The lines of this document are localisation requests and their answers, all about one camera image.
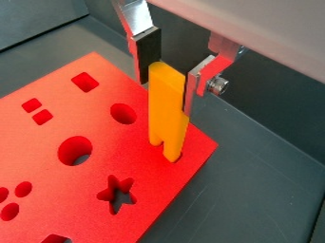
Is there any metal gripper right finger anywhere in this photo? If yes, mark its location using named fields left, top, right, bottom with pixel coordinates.
left=183, top=32, right=245, bottom=116

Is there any red shape-sorter box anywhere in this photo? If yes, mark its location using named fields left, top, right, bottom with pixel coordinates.
left=0, top=53, right=217, bottom=243

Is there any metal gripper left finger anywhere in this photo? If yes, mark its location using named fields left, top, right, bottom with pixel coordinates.
left=111, top=0, right=162, bottom=84

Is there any yellow square-circle peg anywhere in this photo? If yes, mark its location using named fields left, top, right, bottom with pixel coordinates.
left=148, top=62, right=189, bottom=162

